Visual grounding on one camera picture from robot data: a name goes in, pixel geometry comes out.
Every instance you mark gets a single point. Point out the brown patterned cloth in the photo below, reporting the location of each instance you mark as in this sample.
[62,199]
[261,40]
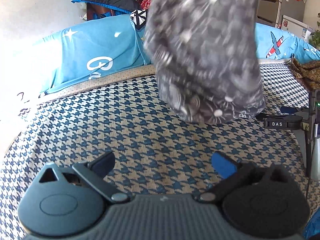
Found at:
[307,72]

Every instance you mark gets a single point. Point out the grey doodle-print fleece jacket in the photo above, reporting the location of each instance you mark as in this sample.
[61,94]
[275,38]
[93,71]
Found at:
[205,55]

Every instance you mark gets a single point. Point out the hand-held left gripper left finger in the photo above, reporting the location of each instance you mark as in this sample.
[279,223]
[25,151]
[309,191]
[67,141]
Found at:
[103,164]

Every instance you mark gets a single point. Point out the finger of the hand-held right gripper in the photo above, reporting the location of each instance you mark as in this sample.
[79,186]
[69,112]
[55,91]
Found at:
[287,109]

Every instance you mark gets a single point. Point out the green potted plant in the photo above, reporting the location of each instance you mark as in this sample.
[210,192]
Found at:
[316,37]

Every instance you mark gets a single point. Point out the houndstooth bed mat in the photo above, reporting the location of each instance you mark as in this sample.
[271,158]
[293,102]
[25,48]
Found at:
[100,130]

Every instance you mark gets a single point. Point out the grey refrigerator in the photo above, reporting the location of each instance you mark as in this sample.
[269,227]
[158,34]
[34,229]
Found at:
[275,5]

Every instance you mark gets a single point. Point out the white chest freezer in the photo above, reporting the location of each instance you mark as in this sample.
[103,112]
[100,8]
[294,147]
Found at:
[295,26]

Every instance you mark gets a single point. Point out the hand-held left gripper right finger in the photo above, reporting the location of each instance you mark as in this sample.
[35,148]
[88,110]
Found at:
[223,166]

